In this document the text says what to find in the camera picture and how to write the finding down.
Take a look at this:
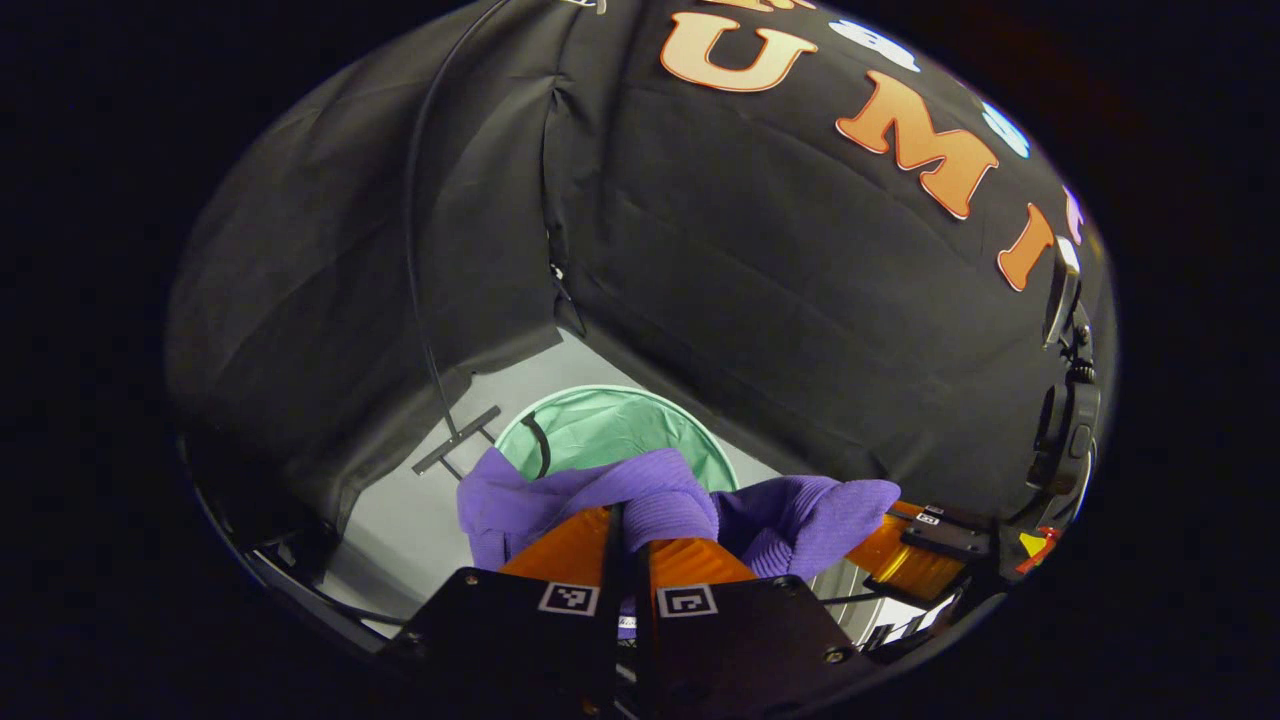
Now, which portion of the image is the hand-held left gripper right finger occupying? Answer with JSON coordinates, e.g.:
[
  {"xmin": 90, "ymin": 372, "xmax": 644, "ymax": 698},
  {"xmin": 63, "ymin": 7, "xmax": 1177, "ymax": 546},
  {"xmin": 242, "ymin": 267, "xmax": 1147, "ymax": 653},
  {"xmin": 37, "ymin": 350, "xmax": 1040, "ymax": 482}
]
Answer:
[{"xmin": 632, "ymin": 538, "xmax": 863, "ymax": 720}]

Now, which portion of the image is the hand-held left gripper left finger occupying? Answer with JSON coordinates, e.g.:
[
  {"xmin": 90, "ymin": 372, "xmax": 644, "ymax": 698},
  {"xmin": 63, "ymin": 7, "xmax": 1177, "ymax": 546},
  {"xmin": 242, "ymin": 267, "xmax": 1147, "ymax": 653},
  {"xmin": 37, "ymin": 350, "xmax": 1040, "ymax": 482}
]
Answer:
[{"xmin": 385, "ymin": 503, "xmax": 629, "ymax": 720}]

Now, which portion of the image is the purple knit jacket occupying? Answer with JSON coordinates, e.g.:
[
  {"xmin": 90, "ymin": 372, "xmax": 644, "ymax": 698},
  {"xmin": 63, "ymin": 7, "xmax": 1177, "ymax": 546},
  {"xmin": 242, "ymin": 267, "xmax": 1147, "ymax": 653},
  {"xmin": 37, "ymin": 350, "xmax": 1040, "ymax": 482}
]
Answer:
[{"xmin": 457, "ymin": 447, "xmax": 903, "ymax": 641}]

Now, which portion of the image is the green laundry hamper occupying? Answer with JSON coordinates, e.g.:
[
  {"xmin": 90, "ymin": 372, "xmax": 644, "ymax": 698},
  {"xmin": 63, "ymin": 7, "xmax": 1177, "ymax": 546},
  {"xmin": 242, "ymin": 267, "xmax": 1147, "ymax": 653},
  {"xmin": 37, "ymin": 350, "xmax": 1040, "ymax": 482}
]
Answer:
[{"xmin": 493, "ymin": 385, "xmax": 741, "ymax": 496}]

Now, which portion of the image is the black clothes rack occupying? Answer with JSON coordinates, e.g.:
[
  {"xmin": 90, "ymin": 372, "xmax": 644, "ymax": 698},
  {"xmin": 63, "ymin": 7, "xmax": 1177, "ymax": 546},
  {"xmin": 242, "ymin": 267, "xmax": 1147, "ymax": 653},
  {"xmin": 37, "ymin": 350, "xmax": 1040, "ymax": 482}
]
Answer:
[{"xmin": 403, "ymin": 0, "xmax": 503, "ymax": 477}]

